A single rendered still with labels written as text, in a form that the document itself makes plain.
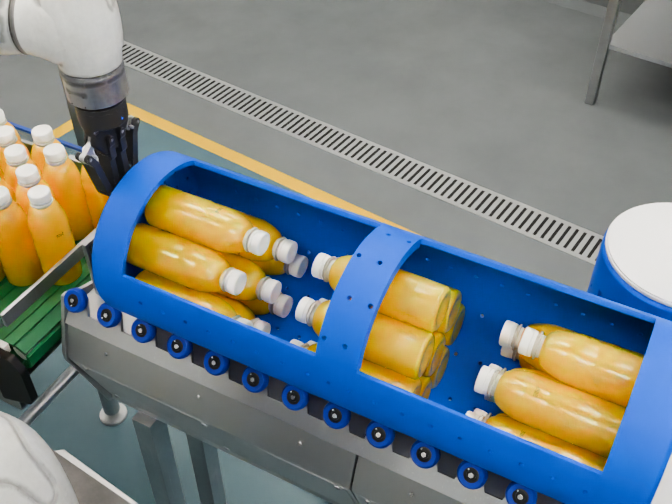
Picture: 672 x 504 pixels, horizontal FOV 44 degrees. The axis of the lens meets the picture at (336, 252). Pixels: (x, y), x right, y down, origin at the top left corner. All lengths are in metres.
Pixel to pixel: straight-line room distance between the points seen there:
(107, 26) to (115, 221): 0.30
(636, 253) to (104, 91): 0.93
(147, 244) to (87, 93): 0.26
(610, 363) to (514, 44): 3.23
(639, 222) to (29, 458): 1.12
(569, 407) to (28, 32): 0.87
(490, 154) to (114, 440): 1.87
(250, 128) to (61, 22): 2.46
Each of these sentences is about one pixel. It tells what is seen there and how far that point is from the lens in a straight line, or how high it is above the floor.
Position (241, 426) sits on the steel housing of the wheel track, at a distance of 1.44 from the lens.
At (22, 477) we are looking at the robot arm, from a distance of 0.95.
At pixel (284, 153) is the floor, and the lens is 3.44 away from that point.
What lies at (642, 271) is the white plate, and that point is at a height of 1.04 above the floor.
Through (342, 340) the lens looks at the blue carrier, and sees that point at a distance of 1.15.
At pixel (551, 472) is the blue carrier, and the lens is 1.13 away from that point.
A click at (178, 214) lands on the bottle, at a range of 1.34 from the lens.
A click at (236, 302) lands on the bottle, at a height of 1.03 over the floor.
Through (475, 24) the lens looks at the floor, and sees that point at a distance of 4.41.
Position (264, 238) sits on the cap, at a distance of 1.30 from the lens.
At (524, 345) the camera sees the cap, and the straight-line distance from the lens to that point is 1.17.
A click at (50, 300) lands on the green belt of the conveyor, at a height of 0.90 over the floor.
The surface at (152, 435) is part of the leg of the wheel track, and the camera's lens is 1.78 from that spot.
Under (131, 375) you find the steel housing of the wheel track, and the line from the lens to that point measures 1.54.
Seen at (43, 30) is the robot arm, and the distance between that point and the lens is 1.20.
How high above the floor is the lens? 2.04
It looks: 43 degrees down
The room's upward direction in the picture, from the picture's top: straight up
